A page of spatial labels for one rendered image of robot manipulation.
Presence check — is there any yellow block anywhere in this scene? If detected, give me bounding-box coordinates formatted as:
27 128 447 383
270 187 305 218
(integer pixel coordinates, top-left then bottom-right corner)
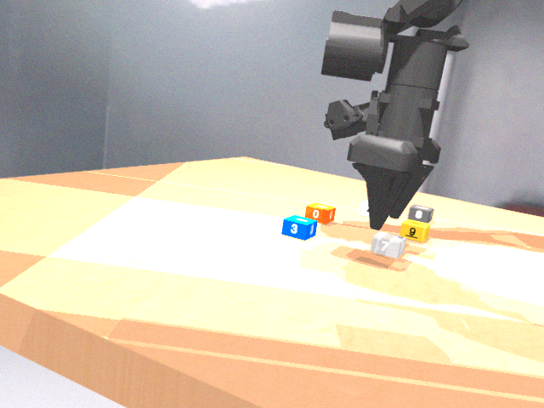
399 219 430 242

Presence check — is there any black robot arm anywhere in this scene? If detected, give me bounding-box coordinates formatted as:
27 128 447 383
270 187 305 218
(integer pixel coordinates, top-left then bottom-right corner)
321 0 469 140

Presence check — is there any cyan block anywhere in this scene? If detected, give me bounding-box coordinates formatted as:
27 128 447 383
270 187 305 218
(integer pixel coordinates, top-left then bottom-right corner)
281 215 318 241

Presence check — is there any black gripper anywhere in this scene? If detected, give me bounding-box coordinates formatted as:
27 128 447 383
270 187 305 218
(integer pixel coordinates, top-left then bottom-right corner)
347 84 441 230

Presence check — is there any orange block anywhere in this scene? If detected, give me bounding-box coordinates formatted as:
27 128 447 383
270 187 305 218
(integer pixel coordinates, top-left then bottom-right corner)
305 203 336 224

